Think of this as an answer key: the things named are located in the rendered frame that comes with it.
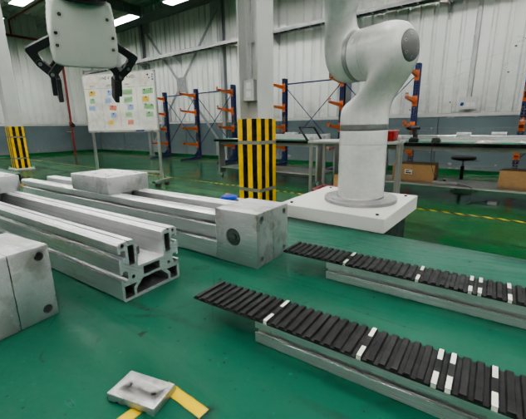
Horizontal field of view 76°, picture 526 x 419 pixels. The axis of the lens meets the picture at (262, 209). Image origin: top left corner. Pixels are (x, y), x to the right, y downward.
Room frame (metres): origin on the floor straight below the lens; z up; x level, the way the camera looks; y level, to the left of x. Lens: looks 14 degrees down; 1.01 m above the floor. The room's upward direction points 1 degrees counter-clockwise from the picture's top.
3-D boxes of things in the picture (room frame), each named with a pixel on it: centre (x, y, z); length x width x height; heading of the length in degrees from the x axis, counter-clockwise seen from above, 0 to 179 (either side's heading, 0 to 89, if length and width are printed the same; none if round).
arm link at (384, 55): (0.86, -0.28, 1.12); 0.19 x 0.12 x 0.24; 32
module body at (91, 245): (0.68, 0.49, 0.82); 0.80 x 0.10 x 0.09; 55
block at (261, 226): (0.60, 0.01, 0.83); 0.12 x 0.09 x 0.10; 145
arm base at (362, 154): (0.89, -0.26, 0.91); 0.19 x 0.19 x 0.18
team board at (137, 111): (6.13, 2.45, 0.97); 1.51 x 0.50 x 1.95; 72
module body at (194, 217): (0.84, 0.39, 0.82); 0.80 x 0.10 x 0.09; 55
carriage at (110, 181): (0.84, 0.39, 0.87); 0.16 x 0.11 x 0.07; 55
